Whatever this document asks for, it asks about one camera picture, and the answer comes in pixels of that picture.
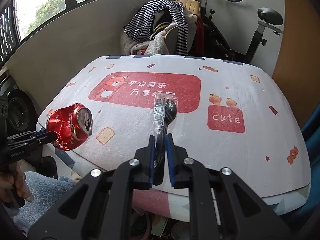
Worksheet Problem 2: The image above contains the striped navy white garment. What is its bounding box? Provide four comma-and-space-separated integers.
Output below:
124, 0, 188, 55

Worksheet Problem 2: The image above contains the geometric pattern folding table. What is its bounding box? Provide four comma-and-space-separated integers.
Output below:
35, 55, 313, 223

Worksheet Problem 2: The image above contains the tan leather chair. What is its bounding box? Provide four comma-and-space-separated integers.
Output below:
174, 0, 200, 55

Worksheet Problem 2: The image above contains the black plastic cutlery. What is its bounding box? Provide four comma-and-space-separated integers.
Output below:
153, 94, 177, 186

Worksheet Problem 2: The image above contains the wooden door panel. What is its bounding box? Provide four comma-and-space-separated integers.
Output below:
272, 0, 319, 126

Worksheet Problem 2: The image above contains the beige fleece clothing pile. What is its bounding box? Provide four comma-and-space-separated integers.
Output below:
120, 12, 198, 56

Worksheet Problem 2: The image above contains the crushed red soda can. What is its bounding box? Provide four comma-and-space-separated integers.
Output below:
46, 103, 93, 151

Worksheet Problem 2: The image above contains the white cartoon bear mat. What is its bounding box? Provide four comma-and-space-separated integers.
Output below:
39, 55, 311, 197

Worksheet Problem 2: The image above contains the left hand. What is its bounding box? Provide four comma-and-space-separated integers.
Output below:
1, 161, 34, 203

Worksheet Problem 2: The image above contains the black speaker box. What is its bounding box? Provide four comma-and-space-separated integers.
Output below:
1, 73, 38, 136

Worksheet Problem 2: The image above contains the black exercise bike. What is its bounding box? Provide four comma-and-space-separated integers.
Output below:
207, 0, 285, 53

